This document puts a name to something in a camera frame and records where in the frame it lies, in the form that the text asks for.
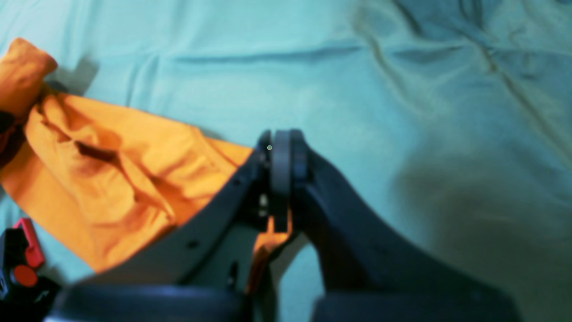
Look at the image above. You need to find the green table cloth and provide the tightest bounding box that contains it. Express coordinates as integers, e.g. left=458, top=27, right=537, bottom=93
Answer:
left=1, top=0, right=571, bottom=322

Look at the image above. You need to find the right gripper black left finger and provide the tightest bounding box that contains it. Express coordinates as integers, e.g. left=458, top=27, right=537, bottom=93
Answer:
left=77, top=130, right=294, bottom=289

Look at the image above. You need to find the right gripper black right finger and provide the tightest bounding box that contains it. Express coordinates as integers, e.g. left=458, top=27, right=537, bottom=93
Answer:
left=290, top=130, right=502, bottom=298

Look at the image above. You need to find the red black corner clamp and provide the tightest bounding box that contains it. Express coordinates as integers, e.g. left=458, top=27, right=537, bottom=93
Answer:
left=0, top=218, right=60, bottom=322

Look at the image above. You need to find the orange T-shirt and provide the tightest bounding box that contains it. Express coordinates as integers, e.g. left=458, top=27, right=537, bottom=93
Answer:
left=0, top=37, right=295, bottom=296

